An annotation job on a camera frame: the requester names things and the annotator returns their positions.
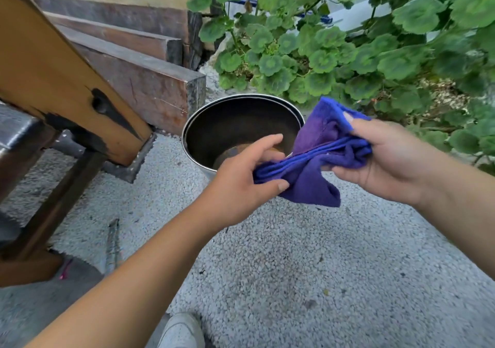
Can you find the person's white shoe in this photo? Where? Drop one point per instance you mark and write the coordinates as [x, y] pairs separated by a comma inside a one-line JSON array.
[[181, 332]]

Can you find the green geranium plant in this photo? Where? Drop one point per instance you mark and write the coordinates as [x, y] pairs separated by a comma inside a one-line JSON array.
[[348, 57]]

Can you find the purple microfibre cloth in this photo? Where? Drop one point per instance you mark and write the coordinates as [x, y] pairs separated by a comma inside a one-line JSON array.
[[309, 166]]

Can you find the grey metal strip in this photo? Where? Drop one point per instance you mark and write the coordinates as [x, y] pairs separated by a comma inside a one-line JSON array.
[[112, 247]]

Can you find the small pink object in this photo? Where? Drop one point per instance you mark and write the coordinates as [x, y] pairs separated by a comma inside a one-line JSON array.
[[65, 269]]

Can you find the person's left hand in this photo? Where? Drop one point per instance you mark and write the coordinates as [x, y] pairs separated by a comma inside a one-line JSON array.
[[236, 193]]

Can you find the long dark wooden beam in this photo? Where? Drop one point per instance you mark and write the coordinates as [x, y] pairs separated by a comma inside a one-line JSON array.
[[123, 11]]

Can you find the black bucket with metal rim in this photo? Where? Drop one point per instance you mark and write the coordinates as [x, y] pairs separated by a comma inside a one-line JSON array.
[[232, 127]]

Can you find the person's right hand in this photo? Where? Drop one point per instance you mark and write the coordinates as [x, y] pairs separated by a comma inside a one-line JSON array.
[[394, 162]]

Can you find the person's left forearm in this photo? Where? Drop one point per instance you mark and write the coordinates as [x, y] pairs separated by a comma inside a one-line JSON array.
[[120, 289]]

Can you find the thin reddish wooden beam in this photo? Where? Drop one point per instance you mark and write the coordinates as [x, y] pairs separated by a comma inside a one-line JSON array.
[[123, 38]]

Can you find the wooden bench with backrest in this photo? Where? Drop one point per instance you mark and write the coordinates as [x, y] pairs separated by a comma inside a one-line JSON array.
[[46, 69]]

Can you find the thick dark wooden beam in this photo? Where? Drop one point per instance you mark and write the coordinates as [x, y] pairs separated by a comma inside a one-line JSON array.
[[147, 84]]

